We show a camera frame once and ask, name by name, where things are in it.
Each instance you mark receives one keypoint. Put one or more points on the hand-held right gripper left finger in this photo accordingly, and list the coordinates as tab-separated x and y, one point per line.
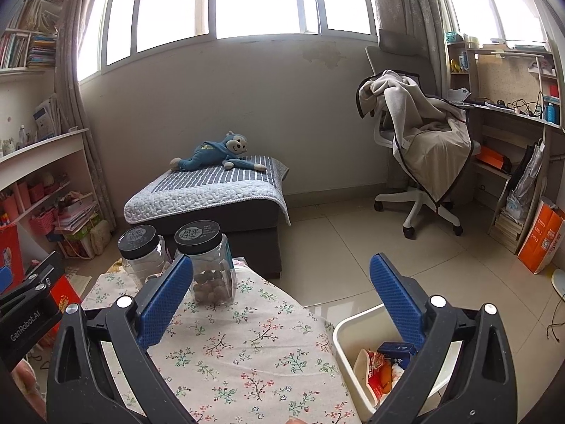
165	300

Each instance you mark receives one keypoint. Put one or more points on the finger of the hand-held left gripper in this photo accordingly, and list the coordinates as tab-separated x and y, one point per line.
39	274

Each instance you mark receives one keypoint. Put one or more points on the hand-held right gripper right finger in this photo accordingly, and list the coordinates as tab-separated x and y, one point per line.
397	300

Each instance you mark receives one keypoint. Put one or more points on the blue carton box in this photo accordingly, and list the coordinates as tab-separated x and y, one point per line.
397	352

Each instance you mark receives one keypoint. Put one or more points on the white trash bin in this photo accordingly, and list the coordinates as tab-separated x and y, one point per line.
348	340

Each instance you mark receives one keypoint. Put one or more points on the red snack packet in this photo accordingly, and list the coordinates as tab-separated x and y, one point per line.
375	371

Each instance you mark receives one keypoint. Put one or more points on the person's left hand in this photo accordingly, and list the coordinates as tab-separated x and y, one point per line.
28	384

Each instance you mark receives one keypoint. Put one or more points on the red gift bag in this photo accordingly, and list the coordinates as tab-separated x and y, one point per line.
9	251

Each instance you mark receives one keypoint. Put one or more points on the clear jar with brown balls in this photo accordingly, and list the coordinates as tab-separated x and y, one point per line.
207	269

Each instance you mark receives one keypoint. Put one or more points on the clear jar with green contents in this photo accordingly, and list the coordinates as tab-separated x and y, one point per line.
141	251

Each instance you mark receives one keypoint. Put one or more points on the stack of papers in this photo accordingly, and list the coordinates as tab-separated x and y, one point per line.
79	225

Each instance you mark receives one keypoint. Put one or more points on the white office chair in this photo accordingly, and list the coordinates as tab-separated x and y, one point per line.
419	203

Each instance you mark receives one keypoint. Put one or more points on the dark grey ottoman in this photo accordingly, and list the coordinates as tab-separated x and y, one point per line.
247	234

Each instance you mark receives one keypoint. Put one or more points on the white bookshelf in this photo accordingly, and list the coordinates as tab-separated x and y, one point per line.
39	150

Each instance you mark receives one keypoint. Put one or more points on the blue stuffed monkey toy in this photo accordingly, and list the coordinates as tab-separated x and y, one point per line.
212	152

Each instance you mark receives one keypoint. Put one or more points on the orange paper bag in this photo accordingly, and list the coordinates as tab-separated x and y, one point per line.
540	238

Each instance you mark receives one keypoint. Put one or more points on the white round object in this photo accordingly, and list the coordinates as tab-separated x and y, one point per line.
559	285

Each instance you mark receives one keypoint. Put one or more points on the orange box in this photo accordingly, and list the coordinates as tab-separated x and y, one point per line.
492	157

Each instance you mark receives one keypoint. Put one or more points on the silver bag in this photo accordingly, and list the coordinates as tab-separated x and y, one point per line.
525	181

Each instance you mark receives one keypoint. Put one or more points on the grey curtain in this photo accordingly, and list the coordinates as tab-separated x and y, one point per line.
75	97
406	4

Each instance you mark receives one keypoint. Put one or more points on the beige blanket with dark trim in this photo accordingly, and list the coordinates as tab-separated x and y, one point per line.
419	119

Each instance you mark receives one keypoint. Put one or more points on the wooden desk with shelves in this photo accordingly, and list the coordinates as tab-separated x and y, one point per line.
507	119

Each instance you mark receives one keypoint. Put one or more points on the blue bottle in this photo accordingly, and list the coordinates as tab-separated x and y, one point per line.
551	112

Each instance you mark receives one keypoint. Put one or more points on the narrow window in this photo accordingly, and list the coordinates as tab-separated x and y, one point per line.
490	0

